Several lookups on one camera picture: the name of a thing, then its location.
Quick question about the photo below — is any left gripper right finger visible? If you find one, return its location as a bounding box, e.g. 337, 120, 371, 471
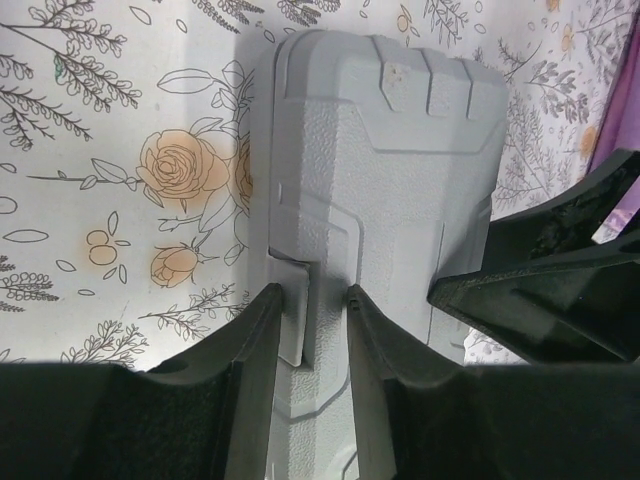
345, 285, 639, 479

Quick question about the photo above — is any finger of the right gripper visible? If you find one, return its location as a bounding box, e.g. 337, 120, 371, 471
482, 149, 639, 270
428, 249, 639, 363

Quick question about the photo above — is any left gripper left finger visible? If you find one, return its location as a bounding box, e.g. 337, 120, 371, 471
1, 283, 283, 479

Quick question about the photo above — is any grey plastic tool case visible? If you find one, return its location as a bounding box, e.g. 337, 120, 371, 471
248, 30, 509, 479

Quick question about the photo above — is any purple folded cloth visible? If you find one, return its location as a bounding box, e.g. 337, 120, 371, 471
589, 27, 639, 243

